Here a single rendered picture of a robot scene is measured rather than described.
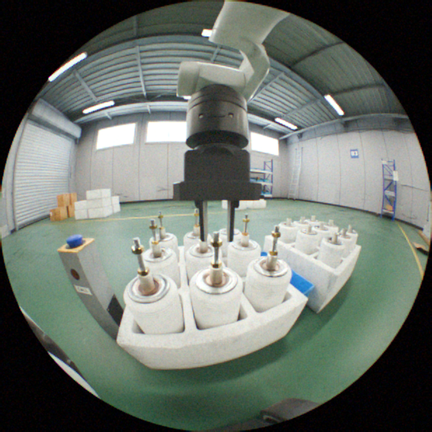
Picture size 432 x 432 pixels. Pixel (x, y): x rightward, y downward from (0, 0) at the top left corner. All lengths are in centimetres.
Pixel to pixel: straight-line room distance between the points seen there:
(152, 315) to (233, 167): 23
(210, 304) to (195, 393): 27
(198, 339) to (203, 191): 23
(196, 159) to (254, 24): 19
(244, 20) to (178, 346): 43
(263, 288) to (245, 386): 27
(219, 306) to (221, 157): 21
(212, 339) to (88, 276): 26
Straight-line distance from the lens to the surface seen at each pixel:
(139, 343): 26
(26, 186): 543
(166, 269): 30
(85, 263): 31
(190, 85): 22
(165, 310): 22
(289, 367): 45
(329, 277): 48
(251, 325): 26
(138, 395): 44
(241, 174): 15
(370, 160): 647
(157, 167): 543
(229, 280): 23
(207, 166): 15
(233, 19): 20
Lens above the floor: 40
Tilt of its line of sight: 12 degrees down
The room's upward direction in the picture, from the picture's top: straight up
